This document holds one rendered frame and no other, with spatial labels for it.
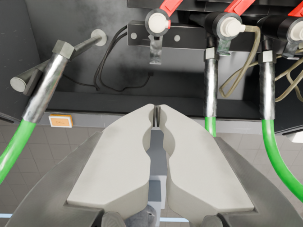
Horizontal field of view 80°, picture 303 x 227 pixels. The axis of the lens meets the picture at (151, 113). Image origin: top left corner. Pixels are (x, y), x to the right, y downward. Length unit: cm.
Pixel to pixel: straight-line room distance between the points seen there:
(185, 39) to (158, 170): 61
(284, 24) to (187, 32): 15
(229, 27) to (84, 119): 38
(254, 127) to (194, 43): 28
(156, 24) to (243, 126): 38
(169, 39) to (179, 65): 18
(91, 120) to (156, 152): 50
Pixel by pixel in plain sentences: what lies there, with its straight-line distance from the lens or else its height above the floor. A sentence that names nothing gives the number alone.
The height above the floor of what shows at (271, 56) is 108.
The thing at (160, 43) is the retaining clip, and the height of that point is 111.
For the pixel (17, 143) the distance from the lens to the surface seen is 24.
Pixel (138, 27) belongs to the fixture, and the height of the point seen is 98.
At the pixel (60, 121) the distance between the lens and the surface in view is 50.
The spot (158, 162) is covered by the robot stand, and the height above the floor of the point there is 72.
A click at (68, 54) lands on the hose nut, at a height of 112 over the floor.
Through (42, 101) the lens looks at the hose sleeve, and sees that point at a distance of 23.
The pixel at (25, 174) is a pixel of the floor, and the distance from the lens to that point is 245.
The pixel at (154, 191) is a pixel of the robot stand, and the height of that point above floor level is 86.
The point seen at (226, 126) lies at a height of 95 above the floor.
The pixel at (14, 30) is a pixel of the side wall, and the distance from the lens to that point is 54.
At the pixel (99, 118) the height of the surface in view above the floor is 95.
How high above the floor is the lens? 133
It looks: 59 degrees down
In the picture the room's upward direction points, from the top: 179 degrees counter-clockwise
